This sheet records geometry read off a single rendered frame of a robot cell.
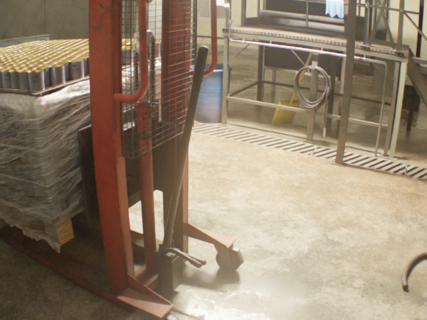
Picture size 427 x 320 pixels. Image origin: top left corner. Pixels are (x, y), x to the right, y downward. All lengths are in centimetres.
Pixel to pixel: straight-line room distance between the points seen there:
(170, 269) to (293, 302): 68
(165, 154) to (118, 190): 50
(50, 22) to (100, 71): 408
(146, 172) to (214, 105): 292
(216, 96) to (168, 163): 267
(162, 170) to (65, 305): 92
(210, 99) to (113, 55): 327
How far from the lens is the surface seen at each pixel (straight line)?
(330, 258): 267
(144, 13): 149
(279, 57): 584
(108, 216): 187
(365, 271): 260
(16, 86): 180
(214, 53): 197
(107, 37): 160
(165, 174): 222
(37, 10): 589
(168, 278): 220
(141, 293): 201
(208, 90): 476
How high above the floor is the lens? 151
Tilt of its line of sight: 21 degrees down
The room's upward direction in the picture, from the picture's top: 1 degrees clockwise
